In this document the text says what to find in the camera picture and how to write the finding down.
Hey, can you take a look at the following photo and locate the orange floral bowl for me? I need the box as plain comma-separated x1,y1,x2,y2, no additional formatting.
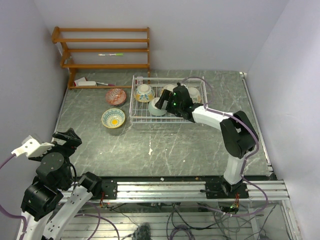
160,84,176,95
188,87,202,104
134,84,155,103

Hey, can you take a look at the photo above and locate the plain light teal bowl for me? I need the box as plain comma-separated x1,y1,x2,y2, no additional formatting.
148,97,167,117

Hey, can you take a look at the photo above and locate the red patterned bowl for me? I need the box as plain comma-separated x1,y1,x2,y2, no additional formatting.
105,88,127,107

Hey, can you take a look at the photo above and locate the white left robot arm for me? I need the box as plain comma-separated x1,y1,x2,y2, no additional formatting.
12,128,102,240

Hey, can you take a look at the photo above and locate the wooden shelf rack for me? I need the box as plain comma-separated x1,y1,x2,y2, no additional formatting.
51,26,151,90

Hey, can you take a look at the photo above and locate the small red white card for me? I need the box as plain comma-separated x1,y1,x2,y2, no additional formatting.
135,76,144,86

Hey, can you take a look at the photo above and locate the blue yellow patterned bowl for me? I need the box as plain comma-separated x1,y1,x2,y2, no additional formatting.
101,108,126,129

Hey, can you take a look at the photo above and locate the white red box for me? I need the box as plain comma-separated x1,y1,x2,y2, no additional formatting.
74,77,97,87

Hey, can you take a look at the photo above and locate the pink white pen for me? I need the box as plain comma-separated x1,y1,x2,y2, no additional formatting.
95,81,116,88

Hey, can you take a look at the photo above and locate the green white pen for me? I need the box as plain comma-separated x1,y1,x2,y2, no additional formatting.
98,53,124,57

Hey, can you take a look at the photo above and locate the white wire dish rack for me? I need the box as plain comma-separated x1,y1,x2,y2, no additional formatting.
129,75,209,125

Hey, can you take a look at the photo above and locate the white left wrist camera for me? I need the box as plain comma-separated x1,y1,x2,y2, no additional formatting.
11,135,55,158

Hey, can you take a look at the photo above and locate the loose purple floor cable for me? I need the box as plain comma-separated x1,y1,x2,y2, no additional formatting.
57,201,121,240

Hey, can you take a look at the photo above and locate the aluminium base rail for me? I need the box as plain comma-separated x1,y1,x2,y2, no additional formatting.
103,180,290,203

